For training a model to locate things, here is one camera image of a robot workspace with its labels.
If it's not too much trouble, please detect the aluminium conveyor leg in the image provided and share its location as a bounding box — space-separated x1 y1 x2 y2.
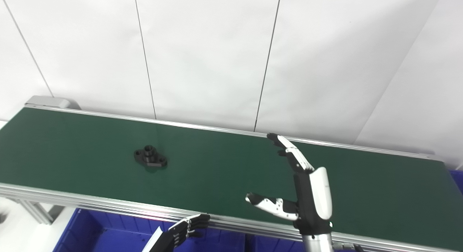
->
18 199 65 225

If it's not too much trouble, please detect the grey conveyor end housing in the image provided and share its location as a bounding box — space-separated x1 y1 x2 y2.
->
25 96 81 110

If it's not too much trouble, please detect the blue plastic bin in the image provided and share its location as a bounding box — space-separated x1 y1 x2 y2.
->
52 208 246 252
449 169 463 194
246 234 308 252

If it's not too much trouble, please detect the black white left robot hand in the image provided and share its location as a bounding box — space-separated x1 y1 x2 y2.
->
141 214 211 252

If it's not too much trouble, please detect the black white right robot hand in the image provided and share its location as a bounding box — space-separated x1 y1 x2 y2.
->
245 133 333 236

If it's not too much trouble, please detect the green conveyor belt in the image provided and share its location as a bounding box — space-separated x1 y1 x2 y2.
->
0 108 463 251
0 104 463 252

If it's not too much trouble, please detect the black flanged machine part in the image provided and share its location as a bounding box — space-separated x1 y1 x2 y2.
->
133 145 168 168

